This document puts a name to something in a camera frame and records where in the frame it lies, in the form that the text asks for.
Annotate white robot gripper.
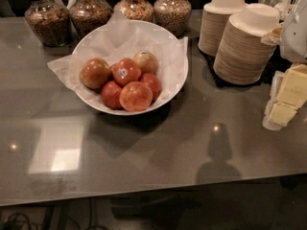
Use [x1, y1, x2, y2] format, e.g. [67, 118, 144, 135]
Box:
[261, 0, 307, 131]

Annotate yellowish back apple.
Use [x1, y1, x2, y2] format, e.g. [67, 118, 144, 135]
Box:
[133, 50, 159, 74]

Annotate front large red apple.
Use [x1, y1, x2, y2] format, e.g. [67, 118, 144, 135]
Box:
[119, 81, 153, 112]

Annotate white ceramic bowl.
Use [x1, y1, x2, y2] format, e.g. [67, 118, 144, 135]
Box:
[71, 19, 190, 117]

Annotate stickered centre red apple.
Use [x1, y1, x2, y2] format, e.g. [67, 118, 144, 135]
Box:
[112, 57, 141, 87]

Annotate white paper bowl liner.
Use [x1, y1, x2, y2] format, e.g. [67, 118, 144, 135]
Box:
[46, 10, 190, 107]

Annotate black mat under bowls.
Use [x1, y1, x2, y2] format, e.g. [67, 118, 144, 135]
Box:
[201, 48, 292, 88]

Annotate back stack paper bowls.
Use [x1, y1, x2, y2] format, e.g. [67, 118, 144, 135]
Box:
[199, 0, 247, 57]

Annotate glass cereal jar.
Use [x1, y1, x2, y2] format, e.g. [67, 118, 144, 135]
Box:
[153, 0, 192, 37]
[69, 0, 112, 37]
[25, 0, 72, 47]
[114, 0, 154, 22]

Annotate leftmost glass cereal jar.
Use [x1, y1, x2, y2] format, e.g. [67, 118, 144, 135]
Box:
[25, 0, 72, 47]

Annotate black floor cables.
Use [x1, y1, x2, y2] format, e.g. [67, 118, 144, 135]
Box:
[0, 198, 109, 230]

